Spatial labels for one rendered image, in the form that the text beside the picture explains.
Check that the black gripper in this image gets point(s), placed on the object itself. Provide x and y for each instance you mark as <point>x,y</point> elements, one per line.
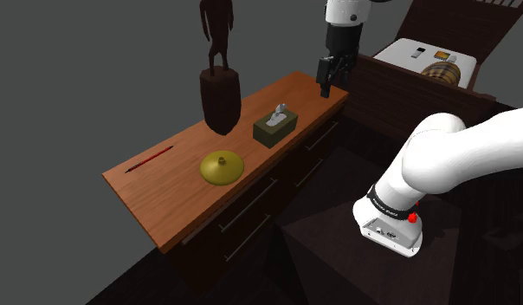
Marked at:
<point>344,38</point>

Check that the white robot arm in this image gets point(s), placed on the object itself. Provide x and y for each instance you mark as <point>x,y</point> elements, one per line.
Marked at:
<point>447,156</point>

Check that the dark wooden bed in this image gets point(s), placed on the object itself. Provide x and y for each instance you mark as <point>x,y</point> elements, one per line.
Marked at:
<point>388,97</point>

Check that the olive green tissue box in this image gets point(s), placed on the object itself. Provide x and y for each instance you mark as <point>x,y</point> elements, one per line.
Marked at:
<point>274,133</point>

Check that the dark wooden human figure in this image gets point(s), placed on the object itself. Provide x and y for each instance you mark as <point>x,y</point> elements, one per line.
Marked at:
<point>219,101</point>

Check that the yellow round lid with knob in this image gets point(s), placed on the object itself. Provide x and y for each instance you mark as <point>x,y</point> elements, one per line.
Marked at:
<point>221,171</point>

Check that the dark robot stand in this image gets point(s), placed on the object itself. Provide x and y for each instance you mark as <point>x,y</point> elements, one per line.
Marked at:
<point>329,262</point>

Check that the brown wooden chest of drawers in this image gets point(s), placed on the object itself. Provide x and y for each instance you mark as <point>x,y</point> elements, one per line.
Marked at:
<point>168,186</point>

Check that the red pencil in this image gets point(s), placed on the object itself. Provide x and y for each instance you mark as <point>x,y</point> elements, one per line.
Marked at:
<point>149,158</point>

